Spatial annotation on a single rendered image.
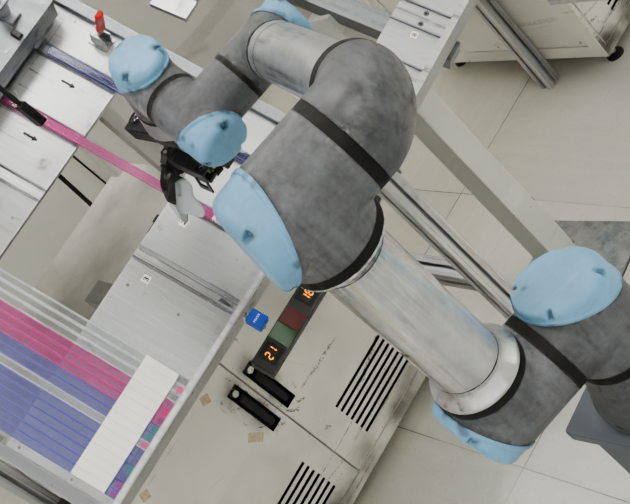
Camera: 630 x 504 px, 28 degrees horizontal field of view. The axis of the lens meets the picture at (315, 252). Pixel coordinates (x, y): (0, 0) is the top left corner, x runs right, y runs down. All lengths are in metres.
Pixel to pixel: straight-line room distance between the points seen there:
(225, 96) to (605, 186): 1.37
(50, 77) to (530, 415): 1.07
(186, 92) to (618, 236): 1.29
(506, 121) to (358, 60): 1.93
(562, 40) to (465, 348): 1.71
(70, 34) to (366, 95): 1.08
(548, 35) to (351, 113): 1.87
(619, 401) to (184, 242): 0.78
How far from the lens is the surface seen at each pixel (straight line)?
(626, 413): 1.56
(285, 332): 1.96
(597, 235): 2.66
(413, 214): 2.16
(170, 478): 2.32
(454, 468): 2.54
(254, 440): 2.40
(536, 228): 2.51
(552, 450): 2.42
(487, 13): 2.96
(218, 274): 1.98
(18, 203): 2.07
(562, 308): 1.42
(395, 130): 1.17
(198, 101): 1.54
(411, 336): 1.31
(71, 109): 2.12
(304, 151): 1.15
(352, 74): 1.18
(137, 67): 1.57
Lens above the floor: 1.72
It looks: 32 degrees down
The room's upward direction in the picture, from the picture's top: 48 degrees counter-clockwise
